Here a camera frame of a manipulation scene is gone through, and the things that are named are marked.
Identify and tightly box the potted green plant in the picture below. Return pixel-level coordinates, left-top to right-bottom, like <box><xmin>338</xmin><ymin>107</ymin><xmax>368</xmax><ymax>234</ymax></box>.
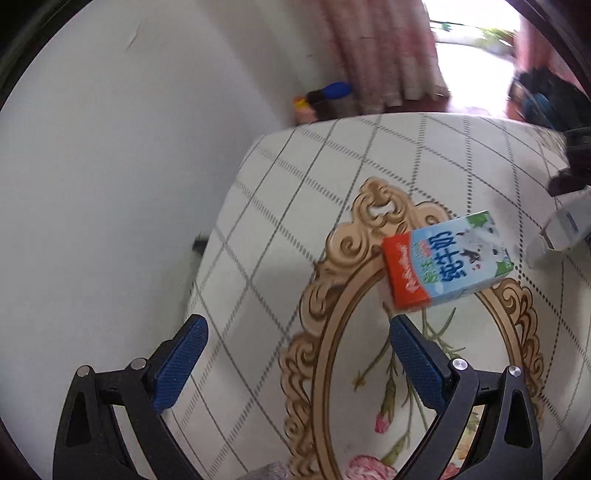
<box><xmin>477</xmin><ymin>25</ymin><xmax>516</xmax><ymax>52</ymax></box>

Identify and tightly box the black clothes heap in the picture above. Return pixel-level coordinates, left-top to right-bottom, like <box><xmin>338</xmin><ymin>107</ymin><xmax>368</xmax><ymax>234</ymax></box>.
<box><xmin>509</xmin><ymin>67</ymin><xmax>591</xmax><ymax>131</ymax></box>

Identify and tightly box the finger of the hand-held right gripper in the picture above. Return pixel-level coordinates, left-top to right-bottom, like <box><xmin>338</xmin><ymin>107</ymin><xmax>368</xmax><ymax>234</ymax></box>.
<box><xmin>563</xmin><ymin>129</ymin><xmax>591</xmax><ymax>172</ymax></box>
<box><xmin>548</xmin><ymin>171</ymin><xmax>591</xmax><ymax>197</ymax></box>

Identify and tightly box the blue and orange milk carton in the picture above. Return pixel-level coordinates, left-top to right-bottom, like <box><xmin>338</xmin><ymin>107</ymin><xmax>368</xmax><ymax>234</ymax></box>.
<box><xmin>382</xmin><ymin>210</ymin><xmax>515</xmax><ymax>312</ymax></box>

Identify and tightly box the white and blue box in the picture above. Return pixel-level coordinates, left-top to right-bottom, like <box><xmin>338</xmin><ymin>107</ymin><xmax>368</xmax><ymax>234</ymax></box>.
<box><xmin>526</xmin><ymin>187</ymin><xmax>591</xmax><ymax>269</ymax></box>

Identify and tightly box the blue-lid jar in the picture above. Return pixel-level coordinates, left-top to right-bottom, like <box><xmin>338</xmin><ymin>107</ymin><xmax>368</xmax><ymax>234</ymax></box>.
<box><xmin>315</xmin><ymin>82</ymin><xmax>357</xmax><ymax>119</ymax></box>

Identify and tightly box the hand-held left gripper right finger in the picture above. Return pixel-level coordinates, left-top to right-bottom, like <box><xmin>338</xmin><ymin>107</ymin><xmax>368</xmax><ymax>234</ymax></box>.
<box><xmin>389</xmin><ymin>315</ymin><xmax>543</xmax><ymax>480</ymax></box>

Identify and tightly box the orange bottle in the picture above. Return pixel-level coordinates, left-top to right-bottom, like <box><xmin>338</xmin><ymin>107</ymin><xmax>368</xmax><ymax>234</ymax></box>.
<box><xmin>294</xmin><ymin>95</ymin><xmax>315</xmax><ymax>123</ymax></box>

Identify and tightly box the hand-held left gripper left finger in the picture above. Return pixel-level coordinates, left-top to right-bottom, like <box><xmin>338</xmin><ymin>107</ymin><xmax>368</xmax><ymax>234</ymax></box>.
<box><xmin>53</xmin><ymin>314</ymin><xmax>209</xmax><ymax>480</ymax></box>

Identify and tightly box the checked floral tablecloth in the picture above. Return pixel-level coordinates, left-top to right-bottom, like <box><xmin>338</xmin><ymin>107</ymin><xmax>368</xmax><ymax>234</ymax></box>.
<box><xmin>187</xmin><ymin>113</ymin><xmax>591</xmax><ymax>480</ymax></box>

